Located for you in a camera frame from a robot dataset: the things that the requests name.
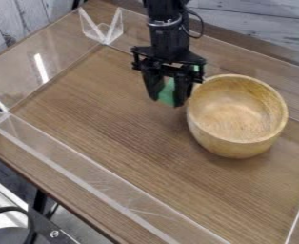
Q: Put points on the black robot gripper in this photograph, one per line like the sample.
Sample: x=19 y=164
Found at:
x=167 y=57

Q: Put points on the green rectangular block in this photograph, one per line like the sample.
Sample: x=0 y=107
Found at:
x=165 y=95

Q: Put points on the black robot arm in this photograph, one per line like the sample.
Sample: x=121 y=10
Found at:
x=167 y=11

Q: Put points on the brown wooden bowl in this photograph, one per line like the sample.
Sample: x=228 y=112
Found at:
x=236 y=115

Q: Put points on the clear acrylic tray walls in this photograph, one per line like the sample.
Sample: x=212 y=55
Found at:
x=114 y=156

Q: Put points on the black table leg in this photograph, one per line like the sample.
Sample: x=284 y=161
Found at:
x=39 y=201

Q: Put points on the black office chair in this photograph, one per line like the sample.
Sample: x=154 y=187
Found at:
x=39 y=231

